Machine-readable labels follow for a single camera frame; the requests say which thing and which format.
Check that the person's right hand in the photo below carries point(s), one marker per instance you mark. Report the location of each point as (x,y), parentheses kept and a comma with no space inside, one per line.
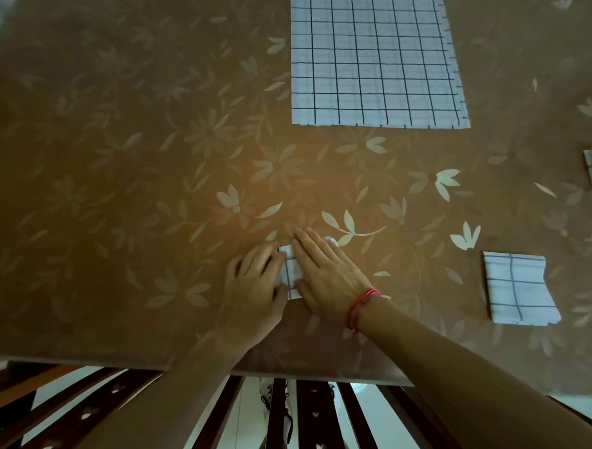
(332,283)

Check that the person's left hand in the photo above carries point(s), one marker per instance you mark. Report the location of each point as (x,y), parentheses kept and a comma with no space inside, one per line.
(249,303)

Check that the single grid paper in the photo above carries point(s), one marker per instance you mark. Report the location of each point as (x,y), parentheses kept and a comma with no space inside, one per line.
(289,273)
(518,288)

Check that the person's left forearm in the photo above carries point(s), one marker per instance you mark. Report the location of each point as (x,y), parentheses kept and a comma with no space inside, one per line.
(168,403)

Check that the person's right forearm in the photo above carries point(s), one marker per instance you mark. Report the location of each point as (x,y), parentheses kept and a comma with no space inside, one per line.
(490,390)

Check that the wooden chair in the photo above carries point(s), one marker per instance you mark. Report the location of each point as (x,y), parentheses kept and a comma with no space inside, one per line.
(310,430)
(15,385)

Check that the wooden table with floral cover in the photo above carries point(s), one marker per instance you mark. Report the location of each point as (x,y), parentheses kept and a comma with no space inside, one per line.
(107,147)

